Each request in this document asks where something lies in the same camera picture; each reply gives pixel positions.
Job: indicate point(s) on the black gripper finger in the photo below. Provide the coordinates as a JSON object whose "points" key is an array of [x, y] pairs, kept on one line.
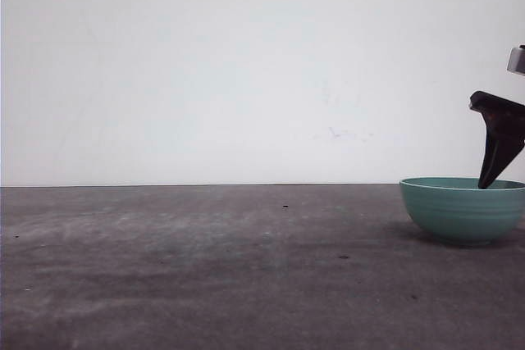
{"points": [[504, 120]]}

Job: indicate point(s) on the teal ceramic bowl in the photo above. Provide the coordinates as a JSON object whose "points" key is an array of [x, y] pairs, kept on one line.
{"points": [[455, 210]]}

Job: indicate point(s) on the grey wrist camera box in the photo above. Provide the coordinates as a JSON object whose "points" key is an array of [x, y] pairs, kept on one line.
{"points": [[516, 62]]}

